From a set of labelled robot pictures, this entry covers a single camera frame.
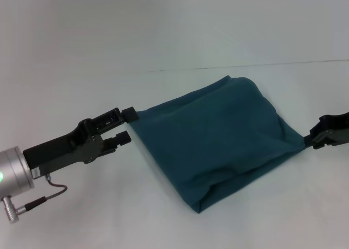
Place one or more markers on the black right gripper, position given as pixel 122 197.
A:
pixel 331 131

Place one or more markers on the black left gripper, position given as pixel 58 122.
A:
pixel 68 148

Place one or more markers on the teal blue t-shirt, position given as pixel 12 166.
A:
pixel 218 145

